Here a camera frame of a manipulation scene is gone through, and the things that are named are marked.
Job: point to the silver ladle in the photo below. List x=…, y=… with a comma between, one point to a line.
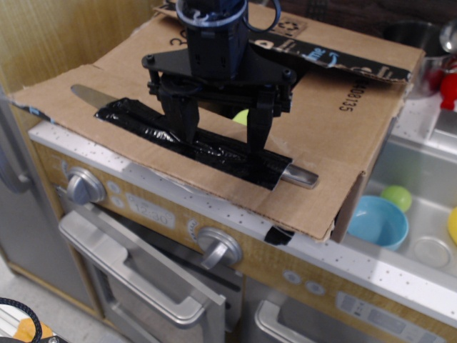
x=448, y=37

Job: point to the yellow plastic ball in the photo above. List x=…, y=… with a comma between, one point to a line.
x=452, y=225

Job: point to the blue plastic bowl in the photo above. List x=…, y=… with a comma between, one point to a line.
x=380, y=222

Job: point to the silver stove knob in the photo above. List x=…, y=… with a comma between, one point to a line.
x=84, y=187
x=218, y=248

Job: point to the right silver stove knob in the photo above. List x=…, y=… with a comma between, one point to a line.
x=218, y=248

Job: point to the silver toy oven door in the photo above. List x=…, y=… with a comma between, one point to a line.
x=150, y=287

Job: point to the large brown cardboard box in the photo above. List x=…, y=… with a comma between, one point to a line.
x=336, y=128

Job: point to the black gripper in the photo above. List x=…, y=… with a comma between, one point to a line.
x=171, y=71

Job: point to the grey toy fridge door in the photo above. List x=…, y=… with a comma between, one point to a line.
x=30, y=240

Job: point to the knife taped with black tape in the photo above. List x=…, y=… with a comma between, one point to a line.
x=226, y=155

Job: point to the green plastic ball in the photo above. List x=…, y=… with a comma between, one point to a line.
x=399, y=196

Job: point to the silver dishwasher door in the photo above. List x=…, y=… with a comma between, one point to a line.
x=270, y=316

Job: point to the oven clock display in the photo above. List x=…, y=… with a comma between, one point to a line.
x=151, y=211

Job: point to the metal kitchen sink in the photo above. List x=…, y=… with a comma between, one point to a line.
x=429, y=175

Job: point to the red toy bottle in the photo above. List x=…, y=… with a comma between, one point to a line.
x=448, y=92

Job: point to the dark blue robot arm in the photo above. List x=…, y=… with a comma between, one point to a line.
x=219, y=66

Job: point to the left silver stove knob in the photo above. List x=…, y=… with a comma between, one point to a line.
x=84, y=187

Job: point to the steel cooking pot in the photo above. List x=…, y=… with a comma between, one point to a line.
x=424, y=36

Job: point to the black tape patch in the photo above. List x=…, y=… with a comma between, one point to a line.
x=277, y=236

